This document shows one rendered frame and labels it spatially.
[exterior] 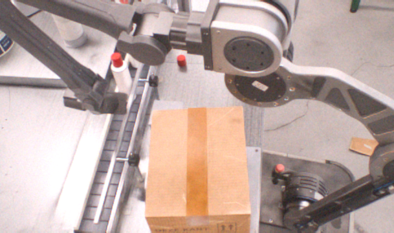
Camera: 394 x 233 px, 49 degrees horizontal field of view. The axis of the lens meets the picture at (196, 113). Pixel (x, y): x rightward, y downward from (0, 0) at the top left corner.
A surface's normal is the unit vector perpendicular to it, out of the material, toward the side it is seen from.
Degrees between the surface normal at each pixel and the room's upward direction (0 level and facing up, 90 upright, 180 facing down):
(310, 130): 0
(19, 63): 0
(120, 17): 22
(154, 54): 98
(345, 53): 0
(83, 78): 67
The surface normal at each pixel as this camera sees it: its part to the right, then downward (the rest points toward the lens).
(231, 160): -0.08, -0.59
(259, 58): -0.26, 0.79
